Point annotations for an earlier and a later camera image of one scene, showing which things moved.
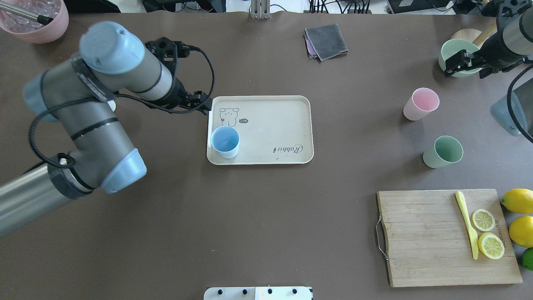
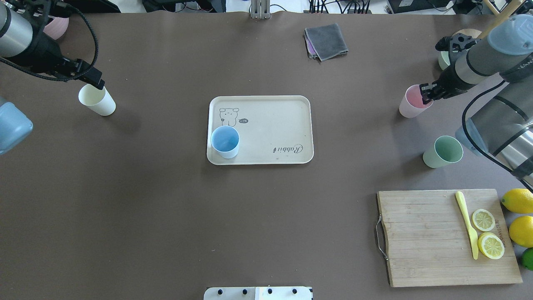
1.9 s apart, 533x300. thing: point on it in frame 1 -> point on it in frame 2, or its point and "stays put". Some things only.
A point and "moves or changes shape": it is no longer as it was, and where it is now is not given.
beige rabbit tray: [272, 130] stays put
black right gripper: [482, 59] -> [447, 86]
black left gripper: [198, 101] -> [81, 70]
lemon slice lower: [491, 245] stays put
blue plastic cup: [225, 140] stays put
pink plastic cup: [423, 101] moves or changes shape
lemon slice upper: [483, 220] stays put
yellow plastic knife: [473, 237] stays put
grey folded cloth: [325, 41] stays put
